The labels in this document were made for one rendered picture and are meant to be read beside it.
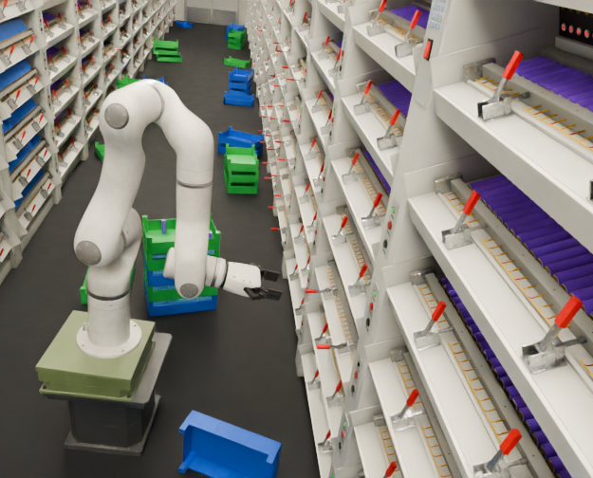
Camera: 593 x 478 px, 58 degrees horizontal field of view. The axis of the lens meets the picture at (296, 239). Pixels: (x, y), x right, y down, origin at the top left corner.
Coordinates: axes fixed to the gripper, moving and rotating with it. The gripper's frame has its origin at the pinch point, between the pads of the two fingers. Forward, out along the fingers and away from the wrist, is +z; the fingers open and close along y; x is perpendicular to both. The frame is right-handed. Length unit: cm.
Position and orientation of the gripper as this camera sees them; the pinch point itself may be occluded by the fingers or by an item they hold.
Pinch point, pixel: (275, 285)
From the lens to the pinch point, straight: 154.3
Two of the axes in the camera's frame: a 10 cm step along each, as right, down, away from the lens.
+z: 9.4, 2.3, 2.4
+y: 1.0, 5.1, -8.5
